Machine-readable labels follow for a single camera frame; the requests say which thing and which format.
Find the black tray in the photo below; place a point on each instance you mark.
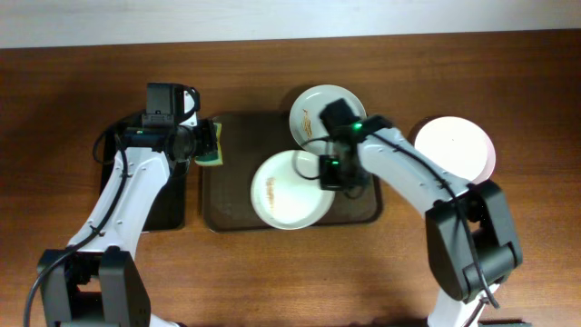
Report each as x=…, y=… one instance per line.
x=168, y=208

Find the white plate bottom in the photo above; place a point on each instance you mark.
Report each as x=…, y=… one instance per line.
x=285, y=194

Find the white plate top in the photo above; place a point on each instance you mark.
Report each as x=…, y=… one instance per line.
x=304, y=120

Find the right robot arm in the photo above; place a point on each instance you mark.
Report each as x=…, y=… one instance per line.
x=472, y=239

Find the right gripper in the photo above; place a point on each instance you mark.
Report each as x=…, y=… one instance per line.
x=330, y=172

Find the green yellow sponge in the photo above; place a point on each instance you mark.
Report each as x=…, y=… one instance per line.
x=208, y=148

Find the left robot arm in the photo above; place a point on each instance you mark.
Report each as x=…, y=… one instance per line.
x=93, y=280

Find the white plate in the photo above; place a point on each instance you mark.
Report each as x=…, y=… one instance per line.
x=459, y=146
x=285, y=194
x=304, y=120

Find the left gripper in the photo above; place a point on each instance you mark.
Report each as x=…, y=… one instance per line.
x=210, y=139

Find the brown tray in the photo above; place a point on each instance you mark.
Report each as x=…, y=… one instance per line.
x=247, y=140

